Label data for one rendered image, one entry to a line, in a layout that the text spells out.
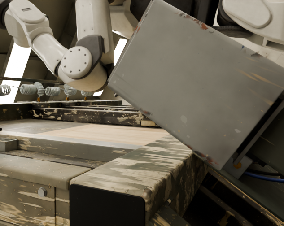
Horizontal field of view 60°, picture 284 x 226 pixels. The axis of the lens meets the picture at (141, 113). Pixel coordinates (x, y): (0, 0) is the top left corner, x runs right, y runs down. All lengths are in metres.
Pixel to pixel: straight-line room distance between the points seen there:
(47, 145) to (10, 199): 0.30
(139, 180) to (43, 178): 0.14
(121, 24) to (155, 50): 0.55
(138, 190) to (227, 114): 0.14
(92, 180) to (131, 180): 0.05
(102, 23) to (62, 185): 0.42
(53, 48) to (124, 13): 0.25
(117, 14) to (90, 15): 0.17
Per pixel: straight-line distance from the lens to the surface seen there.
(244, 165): 0.56
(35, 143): 0.77
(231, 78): 0.26
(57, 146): 0.71
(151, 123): 1.28
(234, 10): 0.76
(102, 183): 0.34
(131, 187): 0.33
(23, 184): 0.44
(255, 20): 0.75
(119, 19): 0.82
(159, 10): 0.29
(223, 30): 0.81
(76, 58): 0.60
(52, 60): 0.67
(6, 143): 0.80
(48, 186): 0.40
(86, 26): 0.66
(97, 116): 1.43
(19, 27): 0.79
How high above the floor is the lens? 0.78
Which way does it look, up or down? 17 degrees up
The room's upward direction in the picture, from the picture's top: 53 degrees counter-clockwise
